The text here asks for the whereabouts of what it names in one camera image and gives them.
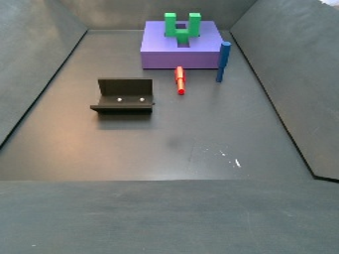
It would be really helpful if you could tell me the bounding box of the red cylindrical peg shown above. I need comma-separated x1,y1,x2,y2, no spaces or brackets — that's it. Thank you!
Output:
175,66,186,95

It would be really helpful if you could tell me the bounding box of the blue peg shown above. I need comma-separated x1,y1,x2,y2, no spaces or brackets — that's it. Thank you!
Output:
217,42,233,82

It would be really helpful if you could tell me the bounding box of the green U-shaped block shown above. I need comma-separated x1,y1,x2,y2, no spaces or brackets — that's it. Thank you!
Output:
165,13,202,45

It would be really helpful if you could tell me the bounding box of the purple board base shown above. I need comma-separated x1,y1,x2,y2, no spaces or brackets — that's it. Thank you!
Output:
141,21,223,69

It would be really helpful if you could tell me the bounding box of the black angle bracket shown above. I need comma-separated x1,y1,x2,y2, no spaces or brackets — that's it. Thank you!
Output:
90,78,154,114

